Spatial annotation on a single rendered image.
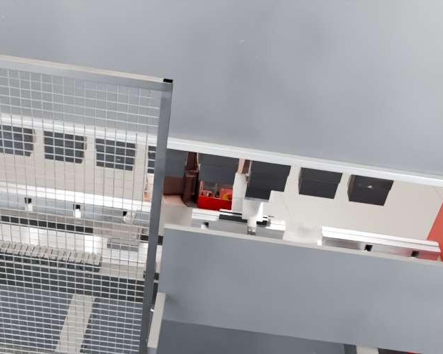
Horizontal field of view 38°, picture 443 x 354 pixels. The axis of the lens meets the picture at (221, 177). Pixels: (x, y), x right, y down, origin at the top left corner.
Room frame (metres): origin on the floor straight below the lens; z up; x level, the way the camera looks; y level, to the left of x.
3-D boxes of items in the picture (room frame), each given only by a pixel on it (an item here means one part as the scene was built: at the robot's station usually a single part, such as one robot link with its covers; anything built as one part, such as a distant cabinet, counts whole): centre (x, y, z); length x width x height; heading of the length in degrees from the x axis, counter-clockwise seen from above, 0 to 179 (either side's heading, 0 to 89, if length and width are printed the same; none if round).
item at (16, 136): (2.01, 0.82, 1.26); 0.15 x 0.09 x 0.17; 92
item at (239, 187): (2.20, -0.15, 1.00); 0.26 x 0.18 x 0.01; 2
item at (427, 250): (2.07, -0.70, 0.92); 0.50 x 0.06 x 0.10; 92
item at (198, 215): (2.04, -0.10, 0.92); 0.39 x 0.06 x 0.10; 92
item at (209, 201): (2.40, -0.01, 0.75); 0.20 x 0.16 x 0.18; 90
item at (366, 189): (2.07, -0.58, 1.26); 0.15 x 0.09 x 0.17; 92
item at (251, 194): (2.05, -0.15, 1.13); 0.10 x 0.02 x 0.10; 92
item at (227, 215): (2.05, -0.12, 0.99); 0.20 x 0.03 x 0.03; 92
